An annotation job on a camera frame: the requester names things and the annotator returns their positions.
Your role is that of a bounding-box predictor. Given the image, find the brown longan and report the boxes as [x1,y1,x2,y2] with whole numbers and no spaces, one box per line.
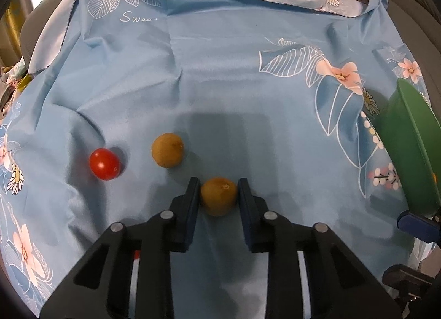
[152,133,185,168]
[200,177,239,217]

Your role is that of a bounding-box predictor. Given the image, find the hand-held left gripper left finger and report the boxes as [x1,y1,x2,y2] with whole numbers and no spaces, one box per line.
[39,177,201,319]

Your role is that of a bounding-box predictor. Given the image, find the red cherry tomato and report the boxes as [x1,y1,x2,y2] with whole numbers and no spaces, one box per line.
[89,148,122,181]

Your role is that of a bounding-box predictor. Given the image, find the yellow patterned curtain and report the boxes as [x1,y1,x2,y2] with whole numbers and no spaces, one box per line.
[0,0,45,65]

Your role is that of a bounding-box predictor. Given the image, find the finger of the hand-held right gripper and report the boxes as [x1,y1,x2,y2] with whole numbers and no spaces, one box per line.
[396,210,441,244]
[383,264,436,306]

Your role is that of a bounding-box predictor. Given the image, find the blue floral blanket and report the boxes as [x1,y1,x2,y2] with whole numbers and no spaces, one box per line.
[0,0,431,319]

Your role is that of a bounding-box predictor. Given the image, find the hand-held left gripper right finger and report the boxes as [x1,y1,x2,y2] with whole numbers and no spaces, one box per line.
[238,178,402,319]

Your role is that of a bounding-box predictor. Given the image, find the pile of patterned cloths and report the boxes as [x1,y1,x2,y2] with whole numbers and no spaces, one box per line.
[0,57,32,114]

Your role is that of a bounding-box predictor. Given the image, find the green plastic bowl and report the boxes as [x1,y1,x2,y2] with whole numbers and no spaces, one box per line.
[374,78,441,218]

